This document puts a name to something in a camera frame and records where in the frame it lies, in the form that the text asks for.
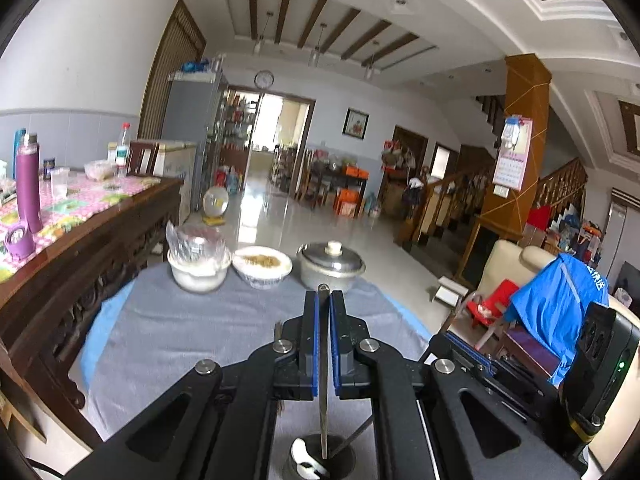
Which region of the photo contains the stainless steel utensil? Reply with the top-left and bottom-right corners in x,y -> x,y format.
318,284 -> 332,461

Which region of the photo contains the white chest freezer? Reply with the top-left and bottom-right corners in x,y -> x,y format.
150,141 -> 199,226

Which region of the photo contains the pink checkered tablecloth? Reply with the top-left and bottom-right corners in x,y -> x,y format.
0,169 -> 161,283

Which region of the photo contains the blue shirt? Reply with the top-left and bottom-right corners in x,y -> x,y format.
509,253 -> 611,387

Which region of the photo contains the blue cloth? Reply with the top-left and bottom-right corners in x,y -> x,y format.
75,280 -> 433,386

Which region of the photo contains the thin metal utensil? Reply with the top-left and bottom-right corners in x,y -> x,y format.
340,419 -> 375,453

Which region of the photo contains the brown wooden door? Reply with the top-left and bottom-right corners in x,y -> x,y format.
137,0 -> 207,142

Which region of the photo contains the clear bowl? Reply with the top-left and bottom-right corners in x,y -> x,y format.
83,159 -> 118,182

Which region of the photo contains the red plastic stool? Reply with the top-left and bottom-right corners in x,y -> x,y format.
465,280 -> 522,333

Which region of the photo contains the wooden pillar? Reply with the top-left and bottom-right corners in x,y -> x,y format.
467,54 -> 553,241

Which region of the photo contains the wall calendar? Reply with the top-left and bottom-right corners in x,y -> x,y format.
492,115 -> 534,192

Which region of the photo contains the red-capped clear bottle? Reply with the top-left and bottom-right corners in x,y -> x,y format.
116,122 -> 132,178

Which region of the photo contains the purple thermos bottle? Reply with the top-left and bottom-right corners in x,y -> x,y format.
15,132 -> 43,235

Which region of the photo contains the clear plastic cup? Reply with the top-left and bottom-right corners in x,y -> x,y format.
50,167 -> 70,199

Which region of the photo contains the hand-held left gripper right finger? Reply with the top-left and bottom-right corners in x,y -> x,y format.
330,291 -> 583,480

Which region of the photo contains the cream armchair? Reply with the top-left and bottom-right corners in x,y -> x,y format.
475,239 -> 640,473

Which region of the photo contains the grey towel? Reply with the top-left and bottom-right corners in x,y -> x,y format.
87,260 -> 433,480

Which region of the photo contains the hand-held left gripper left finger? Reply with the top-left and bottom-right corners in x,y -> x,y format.
62,291 -> 321,480

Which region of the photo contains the metal pot lid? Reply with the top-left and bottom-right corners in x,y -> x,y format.
297,241 -> 367,276

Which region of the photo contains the grey refrigerator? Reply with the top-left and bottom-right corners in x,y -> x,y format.
167,71 -> 228,211

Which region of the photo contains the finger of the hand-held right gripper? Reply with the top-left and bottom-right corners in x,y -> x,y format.
420,332 -> 503,378

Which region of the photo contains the cluttered side table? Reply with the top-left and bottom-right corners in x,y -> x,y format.
297,157 -> 372,216

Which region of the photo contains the metal pot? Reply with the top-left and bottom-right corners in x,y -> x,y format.
298,260 -> 366,295

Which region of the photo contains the white bowl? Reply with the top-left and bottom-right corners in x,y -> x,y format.
167,247 -> 233,293

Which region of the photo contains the wooden chair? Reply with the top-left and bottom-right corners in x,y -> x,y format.
126,140 -> 161,177

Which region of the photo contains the round metal utensil holder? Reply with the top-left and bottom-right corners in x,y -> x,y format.
281,432 -> 359,480

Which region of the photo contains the wooden staircase railing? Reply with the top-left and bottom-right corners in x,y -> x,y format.
395,145 -> 588,261

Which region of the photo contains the framed picture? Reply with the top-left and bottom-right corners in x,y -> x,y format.
343,108 -> 370,139

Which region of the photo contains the blue bottle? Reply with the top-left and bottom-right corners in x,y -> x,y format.
12,129 -> 27,181

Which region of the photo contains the white round fan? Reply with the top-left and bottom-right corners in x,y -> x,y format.
201,185 -> 231,226

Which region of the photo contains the glass bowl with food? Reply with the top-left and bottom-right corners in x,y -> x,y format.
232,246 -> 294,291

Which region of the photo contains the small white step stool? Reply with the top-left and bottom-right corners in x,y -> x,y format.
430,275 -> 470,308

